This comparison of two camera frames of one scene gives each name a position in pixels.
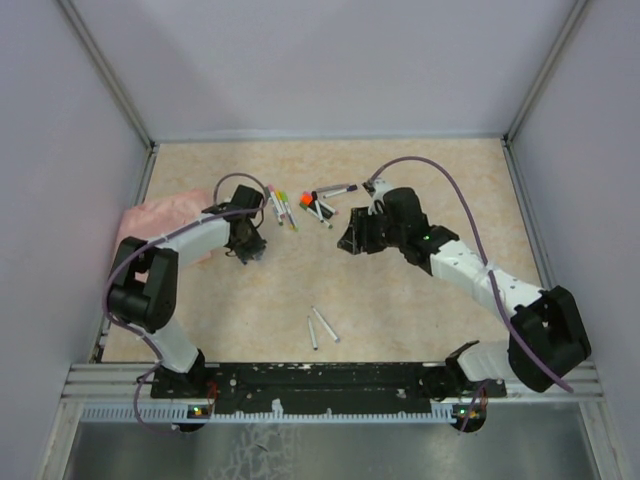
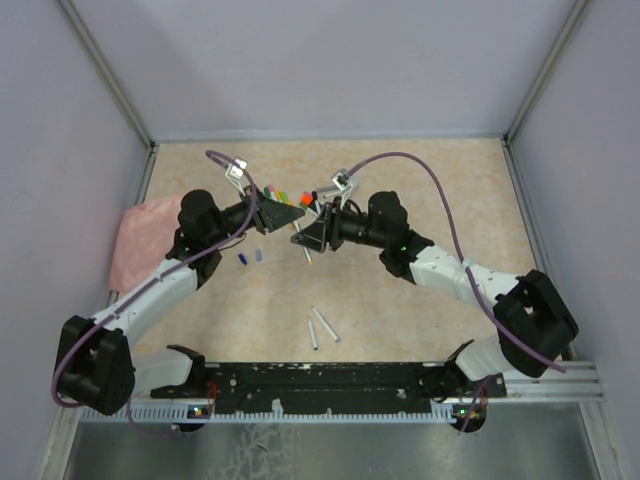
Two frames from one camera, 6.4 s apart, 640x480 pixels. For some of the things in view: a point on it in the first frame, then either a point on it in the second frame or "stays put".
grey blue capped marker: (325, 325) stays put
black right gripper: (357, 236) -> (326, 229)
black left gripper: (256, 246) -> (269, 215)
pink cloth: (151, 220) stays put
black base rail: (321, 388) stays put
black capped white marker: (314, 197) stays put
